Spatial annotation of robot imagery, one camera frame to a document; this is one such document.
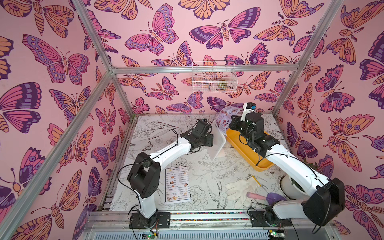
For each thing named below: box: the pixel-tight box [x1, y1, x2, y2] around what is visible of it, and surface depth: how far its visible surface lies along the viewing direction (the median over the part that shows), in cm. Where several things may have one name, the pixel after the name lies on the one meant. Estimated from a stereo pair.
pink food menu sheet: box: [215, 106, 244, 134], surface depth 83 cm
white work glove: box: [225, 177, 260, 209], surface depth 85 cm
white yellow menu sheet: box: [165, 166, 191, 203], surface depth 87 cm
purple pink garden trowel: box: [246, 192, 288, 205], surface depth 81 cm
